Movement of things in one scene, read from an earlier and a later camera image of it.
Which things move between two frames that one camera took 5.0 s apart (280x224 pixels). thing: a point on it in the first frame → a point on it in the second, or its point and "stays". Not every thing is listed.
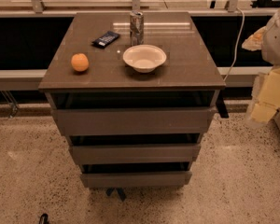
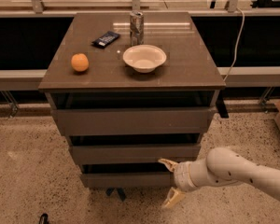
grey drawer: (134, 153) stays
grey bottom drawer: (136, 179) stays
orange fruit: (79, 62) stays
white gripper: (277, 42) → (180, 175)
